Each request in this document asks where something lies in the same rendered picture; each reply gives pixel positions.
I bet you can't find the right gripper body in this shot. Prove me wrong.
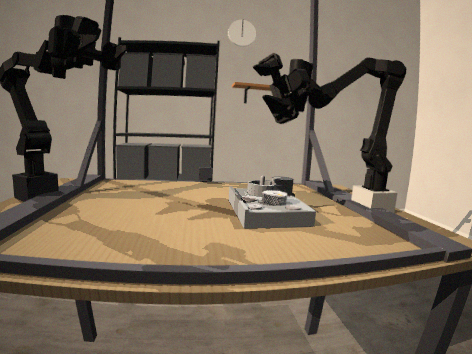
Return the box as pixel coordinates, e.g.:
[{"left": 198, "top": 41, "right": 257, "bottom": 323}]
[{"left": 48, "top": 25, "right": 121, "bottom": 70}]

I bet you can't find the white gear with yellow arrow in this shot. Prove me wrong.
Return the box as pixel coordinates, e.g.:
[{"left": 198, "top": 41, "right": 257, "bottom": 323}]
[{"left": 262, "top": 190, "right": 287, "bottom": 205}]

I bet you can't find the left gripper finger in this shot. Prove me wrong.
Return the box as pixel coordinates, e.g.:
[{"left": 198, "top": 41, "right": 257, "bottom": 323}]
[
  {"left": 253, "top": 58, "right": 279, "bottom": 76},
  {"left": 262, "top": 95, "right": 293, "bottom": 117}
]

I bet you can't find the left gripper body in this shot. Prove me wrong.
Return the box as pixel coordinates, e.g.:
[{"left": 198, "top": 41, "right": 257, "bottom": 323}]
[{"left": 258, "top": 53, "right": 299, "bottom": 124}]

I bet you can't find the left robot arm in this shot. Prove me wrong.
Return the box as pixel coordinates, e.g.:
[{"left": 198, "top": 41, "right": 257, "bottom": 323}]
[{"left": 281, "top": 57, "right": 406, "bottom": 191}]

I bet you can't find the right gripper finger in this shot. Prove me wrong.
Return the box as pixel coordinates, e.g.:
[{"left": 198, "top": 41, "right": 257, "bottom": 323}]
[
  {"left": 108, "top": 42, "right": 127, "bottom": 68},
  {"left": 62, "top": 28, "right": 97, "bottom": 58}
]

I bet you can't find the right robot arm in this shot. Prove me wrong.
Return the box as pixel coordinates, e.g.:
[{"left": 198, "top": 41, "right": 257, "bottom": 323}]
[{"left": 0, "top": 15, "right": 101, "bottom": 177}]

